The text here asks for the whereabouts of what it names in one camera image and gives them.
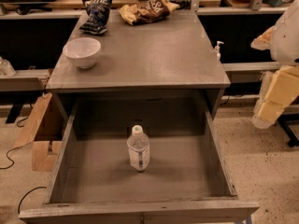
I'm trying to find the cardboard box pieces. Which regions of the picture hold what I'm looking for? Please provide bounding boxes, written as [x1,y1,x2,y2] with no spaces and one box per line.
[14,93,64,172]

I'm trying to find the clear plastic water bottle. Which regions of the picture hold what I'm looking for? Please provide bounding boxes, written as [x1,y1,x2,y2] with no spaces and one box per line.
[127,125,150,172]

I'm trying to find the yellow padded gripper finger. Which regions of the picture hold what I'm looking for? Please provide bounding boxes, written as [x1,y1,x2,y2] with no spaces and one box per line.
[250,26,275,50]
[252,65,299,129]

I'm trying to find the clear plastic container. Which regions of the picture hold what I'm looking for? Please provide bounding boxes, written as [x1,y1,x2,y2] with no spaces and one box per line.
[0,57,16,77]

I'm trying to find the brown yellow chip bag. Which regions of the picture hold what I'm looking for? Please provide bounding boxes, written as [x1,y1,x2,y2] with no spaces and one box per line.
[119,0,179,25]

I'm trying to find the black stand leg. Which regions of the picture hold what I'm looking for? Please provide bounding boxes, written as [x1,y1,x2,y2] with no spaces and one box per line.
[278,114,299,147]

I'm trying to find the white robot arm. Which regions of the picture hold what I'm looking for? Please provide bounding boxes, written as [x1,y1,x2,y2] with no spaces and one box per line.
[251,0,299,129]

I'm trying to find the black floor cable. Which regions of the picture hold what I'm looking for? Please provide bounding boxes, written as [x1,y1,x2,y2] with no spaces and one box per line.
[0,117,48,215]

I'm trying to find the open grey top drawer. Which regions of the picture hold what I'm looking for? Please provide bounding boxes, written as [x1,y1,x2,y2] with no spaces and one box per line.
[18,91,260,224]

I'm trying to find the grey wooden cabinet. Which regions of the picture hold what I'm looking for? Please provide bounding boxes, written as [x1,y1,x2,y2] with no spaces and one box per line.
[46,9,232,133]

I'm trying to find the white pump dispenser bottle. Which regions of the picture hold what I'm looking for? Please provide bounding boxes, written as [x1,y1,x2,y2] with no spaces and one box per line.
[214,41,224,61]

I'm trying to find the white ceramic bowl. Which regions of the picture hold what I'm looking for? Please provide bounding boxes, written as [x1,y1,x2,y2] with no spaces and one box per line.
[63,37,101,69]

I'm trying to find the blue chip bag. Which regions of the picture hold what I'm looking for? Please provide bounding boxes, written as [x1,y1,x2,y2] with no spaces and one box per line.
[80,0,112,35]

